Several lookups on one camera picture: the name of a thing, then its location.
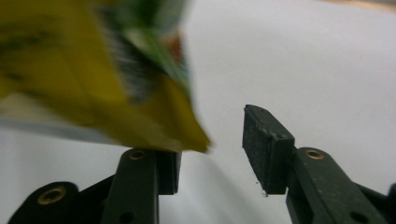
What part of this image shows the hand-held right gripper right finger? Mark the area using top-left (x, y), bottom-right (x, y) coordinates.
top-left (242, 104), bottom-right (390, 224)

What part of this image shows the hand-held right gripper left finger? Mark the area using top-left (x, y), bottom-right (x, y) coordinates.
top-left (101, 148), bottom-right (182, 224)

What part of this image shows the yellow green spout pouch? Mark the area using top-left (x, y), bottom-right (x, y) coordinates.
top-left (0, 0), bottom-right (213, 154)

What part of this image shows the white table sheet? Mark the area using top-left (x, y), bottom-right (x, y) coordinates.
top-left (0, 0), bottom-right (396, 224)

